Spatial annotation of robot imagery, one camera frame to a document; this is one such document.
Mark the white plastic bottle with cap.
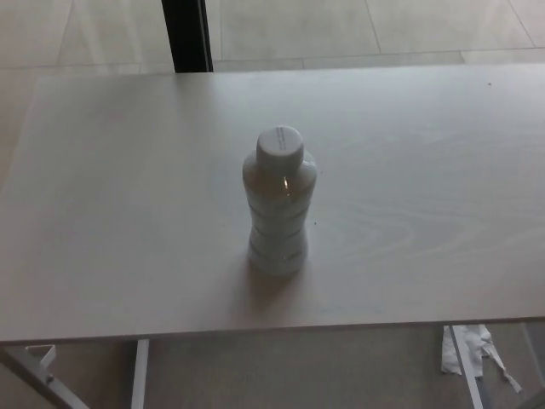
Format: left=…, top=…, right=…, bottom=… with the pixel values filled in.
left=242, top=124, right=319, bottom=276

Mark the black vertical pillar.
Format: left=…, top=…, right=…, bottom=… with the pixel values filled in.
left=161, top=0, right=215, bottom=73

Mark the white metal table leg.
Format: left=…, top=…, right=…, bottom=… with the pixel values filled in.
left=450, top=325, right=485, bottom=409
left=130, top=338, right=151, bottom=409

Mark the crumpled white paper scrap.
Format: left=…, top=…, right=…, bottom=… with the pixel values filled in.
left=439, top=324, right=523, bottom=394

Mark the grey diagonal table brace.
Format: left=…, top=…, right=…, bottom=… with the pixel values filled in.
left=0, top=347, right=89, bottom=409

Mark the white metal table bracket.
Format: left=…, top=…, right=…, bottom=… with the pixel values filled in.
left=24, top=344, right=58, bottom=381

